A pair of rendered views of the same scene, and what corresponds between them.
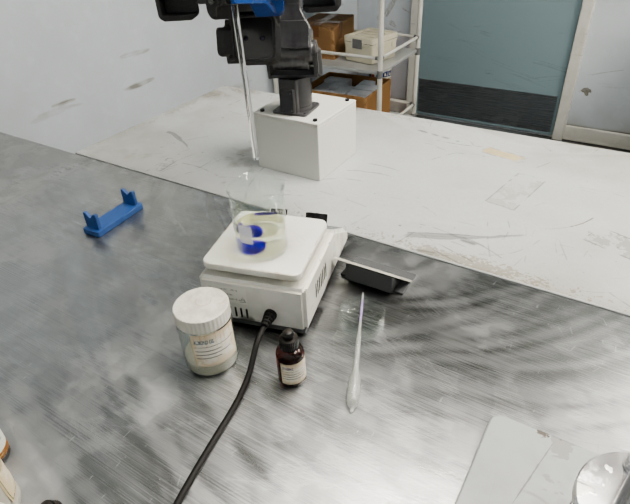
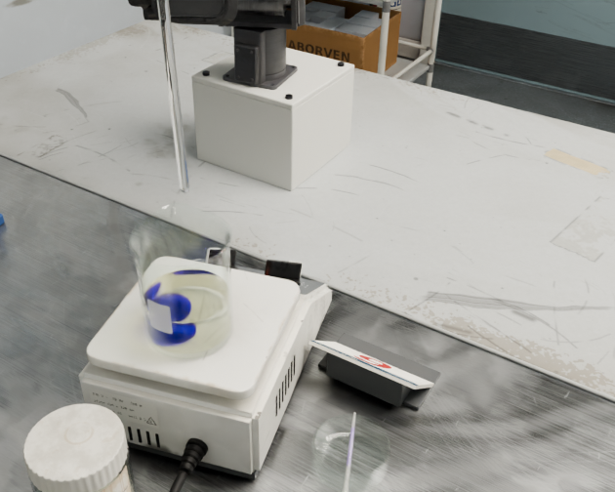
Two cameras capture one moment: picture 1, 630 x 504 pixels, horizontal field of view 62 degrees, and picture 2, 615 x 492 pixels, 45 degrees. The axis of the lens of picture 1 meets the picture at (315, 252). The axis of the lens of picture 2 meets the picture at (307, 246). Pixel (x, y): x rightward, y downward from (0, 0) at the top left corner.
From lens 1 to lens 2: 13 cm
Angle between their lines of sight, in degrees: 2
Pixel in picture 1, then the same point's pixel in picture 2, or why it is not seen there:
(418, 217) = (445, 266)
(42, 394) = not seen: outside the picture
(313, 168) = (282, 171)
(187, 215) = (75, 240)
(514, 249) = (596, 333)
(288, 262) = (231, 364)
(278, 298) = (211, 424)
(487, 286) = (555, 400)
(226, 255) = (127, 344)
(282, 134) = (235, 114)
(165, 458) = not seen: outside the picture
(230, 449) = not seen: outside the picture
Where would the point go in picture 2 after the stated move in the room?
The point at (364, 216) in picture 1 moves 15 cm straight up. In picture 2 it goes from (359, 259) to (370, 120)
